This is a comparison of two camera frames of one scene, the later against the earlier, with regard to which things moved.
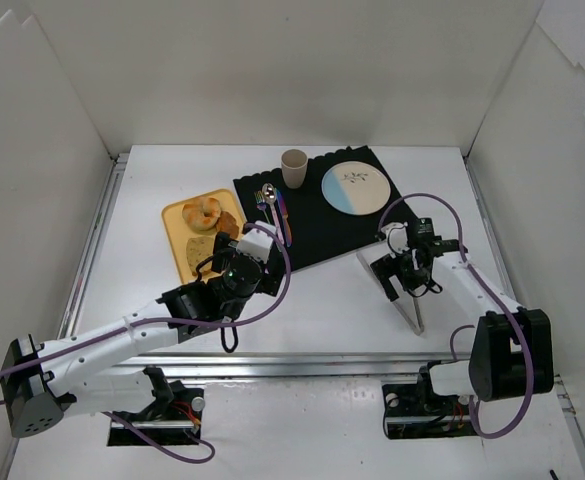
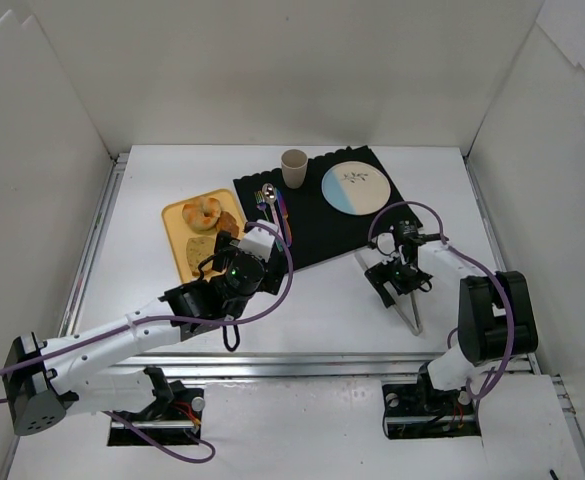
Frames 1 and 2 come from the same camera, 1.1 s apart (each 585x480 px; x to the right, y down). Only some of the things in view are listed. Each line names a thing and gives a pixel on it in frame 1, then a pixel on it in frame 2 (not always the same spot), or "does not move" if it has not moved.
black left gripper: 274,270 does not move
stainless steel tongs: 417,330 does not move
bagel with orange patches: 202,214 does not move
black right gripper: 389,267 -> 387,279
